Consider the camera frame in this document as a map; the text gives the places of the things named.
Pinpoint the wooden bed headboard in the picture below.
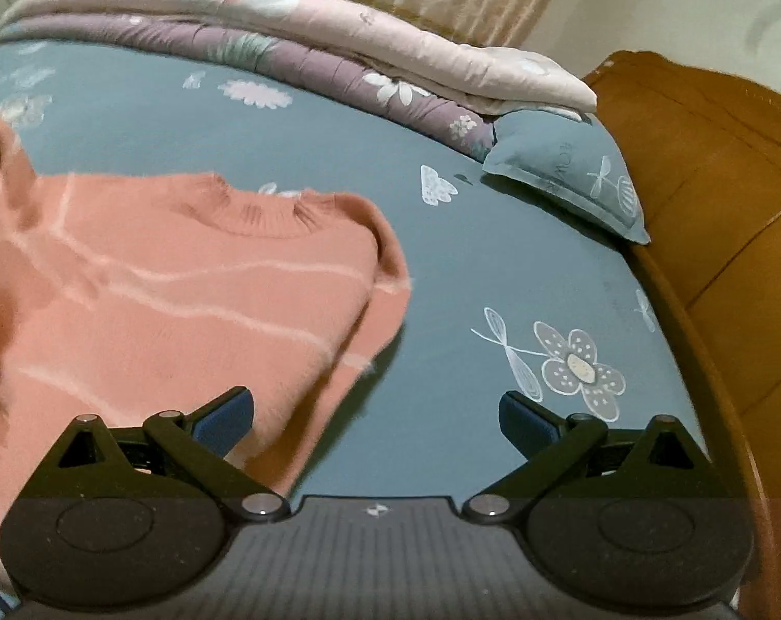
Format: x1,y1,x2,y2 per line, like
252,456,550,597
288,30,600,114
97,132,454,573
584,50,781,620

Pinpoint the pink striped knit sweater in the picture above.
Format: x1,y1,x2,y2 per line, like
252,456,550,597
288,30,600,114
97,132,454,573
0,113,414,595

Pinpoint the pink floral quilt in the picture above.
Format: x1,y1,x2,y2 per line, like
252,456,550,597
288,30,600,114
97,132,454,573
0,0,598,114

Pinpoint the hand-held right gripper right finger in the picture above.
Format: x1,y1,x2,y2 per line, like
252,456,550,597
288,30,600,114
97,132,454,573
461,389,714,524

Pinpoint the blue floral pillow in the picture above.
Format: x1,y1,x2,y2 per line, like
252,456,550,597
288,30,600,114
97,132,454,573
481,108,651,246

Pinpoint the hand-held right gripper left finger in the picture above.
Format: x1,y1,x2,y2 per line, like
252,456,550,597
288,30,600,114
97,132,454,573
38,386,292,524

